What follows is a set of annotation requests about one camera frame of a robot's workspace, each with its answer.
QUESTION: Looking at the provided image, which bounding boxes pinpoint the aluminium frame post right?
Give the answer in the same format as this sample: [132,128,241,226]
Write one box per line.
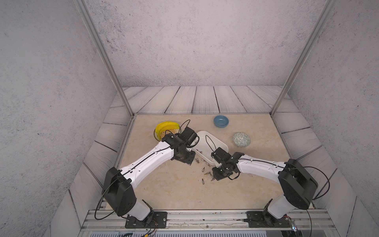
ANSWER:
[270,0,338,118]

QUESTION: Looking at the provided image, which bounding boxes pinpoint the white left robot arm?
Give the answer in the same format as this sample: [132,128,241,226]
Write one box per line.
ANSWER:
[102,142,195,224]

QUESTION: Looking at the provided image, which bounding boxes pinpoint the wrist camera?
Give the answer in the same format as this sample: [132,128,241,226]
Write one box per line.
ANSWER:
[211,147,232,165]
[179,127,200,148]

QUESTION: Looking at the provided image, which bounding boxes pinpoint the aluminium frame post left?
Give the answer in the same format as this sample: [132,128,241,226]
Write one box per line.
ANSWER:
[74,0,134,117]

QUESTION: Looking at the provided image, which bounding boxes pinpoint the aluminium frame post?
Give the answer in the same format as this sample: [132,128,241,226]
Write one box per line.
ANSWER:
[270,0,338,118]
[74,0,134,117]

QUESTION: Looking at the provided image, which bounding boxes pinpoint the aluminium front rail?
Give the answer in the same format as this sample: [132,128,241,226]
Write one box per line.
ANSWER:
[79,209,340,237]

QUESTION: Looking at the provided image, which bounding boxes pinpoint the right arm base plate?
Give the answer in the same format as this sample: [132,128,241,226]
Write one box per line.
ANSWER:
[243,211,292,228]

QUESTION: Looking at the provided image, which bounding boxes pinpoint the sunburst patterned plate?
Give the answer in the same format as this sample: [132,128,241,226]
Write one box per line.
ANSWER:
[153,121,182,142]

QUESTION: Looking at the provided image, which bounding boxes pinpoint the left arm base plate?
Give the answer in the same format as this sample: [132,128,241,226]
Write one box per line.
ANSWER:
[125,211,167,229]

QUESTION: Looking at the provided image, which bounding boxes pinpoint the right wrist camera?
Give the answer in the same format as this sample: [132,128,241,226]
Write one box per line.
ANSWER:
[211,147,232,165]

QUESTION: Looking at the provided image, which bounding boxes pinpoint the yellow banana bunch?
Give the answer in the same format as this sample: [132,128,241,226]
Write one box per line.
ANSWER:
[155,121,181,141]

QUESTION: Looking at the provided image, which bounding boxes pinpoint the blue ceramic bowl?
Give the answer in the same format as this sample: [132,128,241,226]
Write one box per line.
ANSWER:
[213,115,229,128]

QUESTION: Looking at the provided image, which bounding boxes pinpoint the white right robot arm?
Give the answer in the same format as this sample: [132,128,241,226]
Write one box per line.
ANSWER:
[211,152,318,219]

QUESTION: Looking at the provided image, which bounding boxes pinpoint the white plastic storage box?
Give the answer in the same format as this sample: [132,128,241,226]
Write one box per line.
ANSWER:
[192,131,229,166]

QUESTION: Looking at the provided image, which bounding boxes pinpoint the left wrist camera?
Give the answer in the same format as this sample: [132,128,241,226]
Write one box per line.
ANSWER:
[179,127,200,148]

